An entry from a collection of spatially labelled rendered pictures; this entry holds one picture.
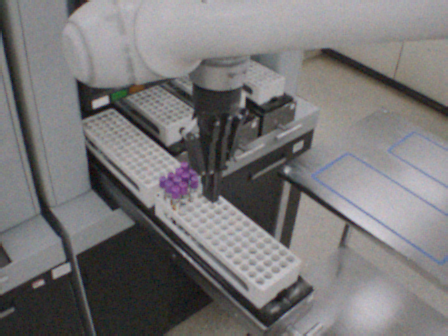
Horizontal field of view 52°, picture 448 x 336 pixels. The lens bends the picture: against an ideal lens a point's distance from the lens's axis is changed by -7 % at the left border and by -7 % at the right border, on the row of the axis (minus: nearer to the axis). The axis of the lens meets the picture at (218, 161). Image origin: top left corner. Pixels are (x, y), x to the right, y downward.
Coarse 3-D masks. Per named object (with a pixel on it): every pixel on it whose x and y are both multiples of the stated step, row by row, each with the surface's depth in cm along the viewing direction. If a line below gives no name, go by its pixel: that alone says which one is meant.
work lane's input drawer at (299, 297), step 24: (96, 168) 108; (120, 192) 102; (144, 216) 97; (168, 240) 92; (192, 264) 88; (216, 288) 85; (288, 288) 83; (312, 288) 85; (240, 312) 81; (264, 312) 79; (288, 312) 80
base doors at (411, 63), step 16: (336, 48) 333; (352, 48) 322; (368, 48) 312; (384, 48) 302; (400, 48) 293; (416, 48) 284; (432, 48) 275; (368, 64) 317; (384, 64) 307; (400, 64) 297; (416, 64) 288; (432, 64) 280; (400, 80) 302; (416, 80) 293; (432, 80) 284; (432, 96) 288
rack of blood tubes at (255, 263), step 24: (192, 216) 90; (216, 216) 90; (240, 216) 90; (192, 240) 92; (216, 240) 85; (240, 240) 87; (264, 240) 86; (216, 264) 85; (240, 264) 81; (264, 264) 83; (288, 264) 81; (240, 288) 82; (264, 288) 77
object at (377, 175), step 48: (336, 144) 117; (384, 144) 118; (432, 144) 120; (288, 192) 113; (336, 192) 103; (384, 192) 104; (432, 192) 105; (384, 240) 92; (432, 240) 93; (336, 288) 149; (384, 288) 149
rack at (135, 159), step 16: (112, 112) 116; (96, 128) 110; (112, 128) 111; (128, 128) 112; (96, 144) 107; (112, 144) 105; (128, 144) 107; (144, 144) 106; (112, 160) 103; (128, 160) 101; (144, 160) 102; (160, 160) 102; (176, 160) 102; (128, 176) 106; (144, 176) 98; (144, 192) 96
